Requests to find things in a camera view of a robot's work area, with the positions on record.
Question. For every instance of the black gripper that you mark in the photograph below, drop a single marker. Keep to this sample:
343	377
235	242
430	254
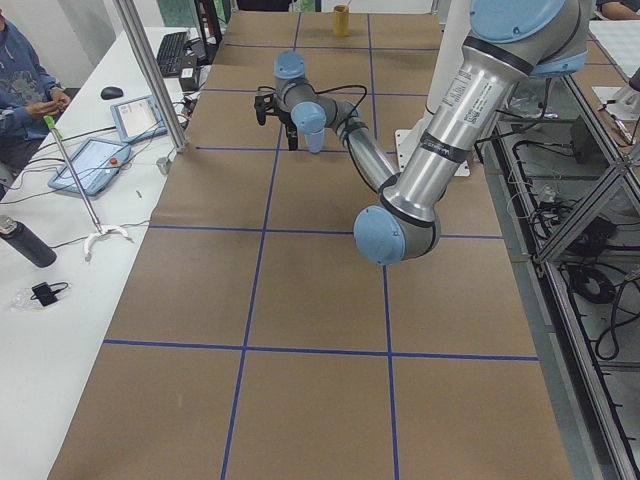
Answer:
289	123

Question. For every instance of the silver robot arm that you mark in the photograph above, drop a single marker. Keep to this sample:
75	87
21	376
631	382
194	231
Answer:
501	44

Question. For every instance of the light blue cup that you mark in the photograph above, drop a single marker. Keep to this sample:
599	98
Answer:
315	141

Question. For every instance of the yellow wooden cup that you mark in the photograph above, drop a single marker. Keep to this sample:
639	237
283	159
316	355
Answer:
341	20

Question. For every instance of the small metal cylinder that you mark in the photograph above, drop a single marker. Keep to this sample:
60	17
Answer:
163	165

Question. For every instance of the black computer keyboard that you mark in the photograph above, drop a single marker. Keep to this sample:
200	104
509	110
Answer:
170	53

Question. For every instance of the far blue teach pendant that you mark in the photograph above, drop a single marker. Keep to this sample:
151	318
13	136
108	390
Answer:
138	119

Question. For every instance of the blue teach pendant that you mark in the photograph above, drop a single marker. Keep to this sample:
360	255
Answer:
138	119
98	161

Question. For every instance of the black computer mouse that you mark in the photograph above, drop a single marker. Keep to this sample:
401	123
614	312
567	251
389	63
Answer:
111	92

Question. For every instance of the near blue teach pendant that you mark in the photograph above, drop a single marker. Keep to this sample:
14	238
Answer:
98	161

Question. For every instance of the reacher grabber stick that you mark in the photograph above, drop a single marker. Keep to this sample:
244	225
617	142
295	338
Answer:
101	230

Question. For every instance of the seated person in blue hoodie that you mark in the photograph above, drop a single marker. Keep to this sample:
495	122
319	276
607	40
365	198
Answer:
28	94

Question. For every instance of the black water bottle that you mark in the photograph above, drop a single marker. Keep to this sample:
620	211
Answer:
23	240

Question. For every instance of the small black adapter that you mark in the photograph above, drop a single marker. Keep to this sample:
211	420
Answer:
46	293

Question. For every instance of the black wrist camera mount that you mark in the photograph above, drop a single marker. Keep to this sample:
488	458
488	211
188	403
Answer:
265	105

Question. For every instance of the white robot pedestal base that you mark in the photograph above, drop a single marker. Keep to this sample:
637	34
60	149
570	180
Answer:
454	21

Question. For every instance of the aluminium frame post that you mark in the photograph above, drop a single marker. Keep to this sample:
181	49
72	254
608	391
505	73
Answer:
145	58

